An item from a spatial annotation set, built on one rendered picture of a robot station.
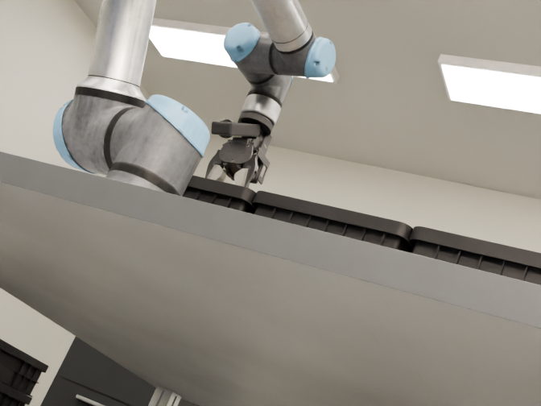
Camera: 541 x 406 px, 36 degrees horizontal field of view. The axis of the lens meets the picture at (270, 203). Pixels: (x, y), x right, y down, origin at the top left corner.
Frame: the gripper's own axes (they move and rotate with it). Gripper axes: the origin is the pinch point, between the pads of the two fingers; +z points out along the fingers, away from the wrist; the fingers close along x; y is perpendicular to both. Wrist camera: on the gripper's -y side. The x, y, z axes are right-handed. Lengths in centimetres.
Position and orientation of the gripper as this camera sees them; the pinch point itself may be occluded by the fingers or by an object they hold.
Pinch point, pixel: (218, 203)
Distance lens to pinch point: 162.3
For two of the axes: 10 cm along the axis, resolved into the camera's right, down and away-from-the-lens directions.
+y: 3.5, 4.7, 8.1
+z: -3.2, 8.7, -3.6
